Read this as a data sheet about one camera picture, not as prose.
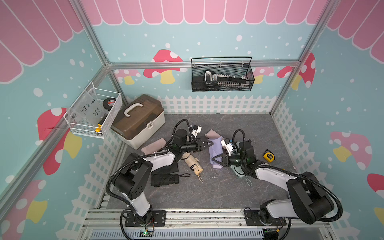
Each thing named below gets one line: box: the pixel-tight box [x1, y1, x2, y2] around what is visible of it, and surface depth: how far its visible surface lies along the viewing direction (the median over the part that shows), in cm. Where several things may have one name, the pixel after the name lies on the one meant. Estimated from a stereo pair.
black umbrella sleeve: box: [150, 158, 180, 178], surface depth 91 cm
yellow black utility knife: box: [94, 113, 109, 133], surface depth 65 cm
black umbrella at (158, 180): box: [151, 173, 191, 187], surface depth 86 cm
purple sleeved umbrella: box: [207, 136, 223, 169], surface depth 82 cm
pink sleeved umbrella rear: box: [205, 129, 225, 141], surface depth 107 cm
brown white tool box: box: [111, 94, 166, 150], surface depth 97 cm
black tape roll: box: [103, 97, 117, 111], surface depth 81 cm
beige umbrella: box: [182, 151, 204, 183], surface depth 91 cm
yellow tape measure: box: [263, 149, 275, 163], surface depth 96 cm
